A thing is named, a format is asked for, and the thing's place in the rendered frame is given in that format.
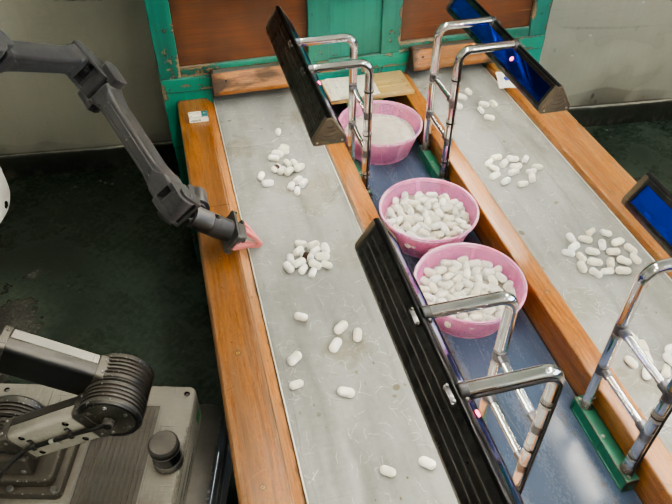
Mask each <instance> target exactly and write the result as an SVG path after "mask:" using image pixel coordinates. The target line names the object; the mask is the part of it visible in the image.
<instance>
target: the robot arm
mask: <svg viewBox="0 0 672 504"><path fill-rule="evenodd" d="M85 69H86V70H87V71H88V72H86V71H85ZM3 72H37V73H61V74H66V75H67V76H68V78H69V79H70V80H71V81H72V82H73V83H74V84H75V86H76V87H77V88H78V89H79V91H78V92H77V94H78V96H79V98H80V99H81V101H82V102H83V104H84V106H85V107H86V109H87V110H89V111H91V112H93V113H99V112H100V111H101V112H102V113H103V114H104V116H105V117H106V119H107V120H108V122H109V123H110V125H111V126H112V128H113V130H114V131H115V133H116V134H117V136H118V137H119V139H120V140H121V142H122V144H123V145H124V147H125V148H126V150H127V151H128V153H129V154H130V156H131V158H132V159H133V161H134V162H135V164H136V165H137V167H138V168H139V170H140V172H141V173H142V175H143V177H144V179H145V181H146V183H147V186H148V190H149V192H150V193H151V195H152V197H153V199H152V202H153V203H154V205H155V206H156V208H157V209H158V212H157V214H158V216H159V217H160V218H161V219H162V220H163V221H165V222H166V223H168V224H170V225H171V224H173V225H175V226H177V227H178V226H179V225H181V224H182V223H183V222H184V221H185V225H186V227H188V228H190V229H193V230H195V231H198V232H200V233H203V234H205V235H208V236H210V237H213V238H215V239H218V240H220V241H222V246H223V251H224V253H225V254H228V255H229V254H230V253H231V252H232V251H233V250H239V249H245V248H257V247H261V246H262V245H263V242H262V241H261V240H260V239H259V237H258V236H257V235H256V234H255V233H254V231H253V230H252V229H251V227H250V226H249V225H248V224H247V222H246V221H244V220H240V221H239V222H238V220H237V216H236V214H237V213H238V212H236V211H234V210H232V211H231V212H230V214H229V215H228V216H227V217H224V216H221V215H219V214H216V213H214V212H212V211H210V206H209V202H208V197H207V193H206V191H205V189H203V188H202V187H199V186H192V185H191V184H188V185H187V186H186V185H185V184H183V183H182V182H181V180H180V179H179V177H178V176H176V175H175V174H174V173H173V172H172V171H171V170H170V169H169V167H168V166H167V165H166V163H165V162H164V161H163V159H162V157H161V156H160V154H159V153H158V151H157V150H156V148H155V147H154V145H153V144H152V142H151V141H150V139H149V138H148V136H147V135H146V133H145V132H144V130H143V129H142V127H141V125H140V124H139V122H138V121H137V119H136V118H135V116H134V115H133V113H132V112H131V110H130V109H129V107H128V105H127V103H126V101H125V99H124V97H123V93H122V91H121V89H122V88H123V87H124V86H125V85H126V84H127V83H126V81H125V80H124V78H123V77H122V75H121V74H120V72H119V71H118V69H117V68H116V67H115V66H114V65H113V64H112V63H110V62H108V61H106V62H105V63H103V62H102V61H101V60H100V59H99V58H98V57H96V56H95V55H94V54H93V53H92V52H91V51H90V50H89V49H88V48H86V47H85V46H84V45H83V44H82V43H81V42H80V41H78V40H73V42H72V43H71V44H66V45H52V44H43V43H34V42H25V41H16V40H11V39H10V38H9V37H8V36H7V35H6V34H5V33H4V32H3V31H2V30H1V29H0V73H3ZM247 237H249V238H251V239H252V240H254V241H255V242H253V241H248V240H247Z"/></svg>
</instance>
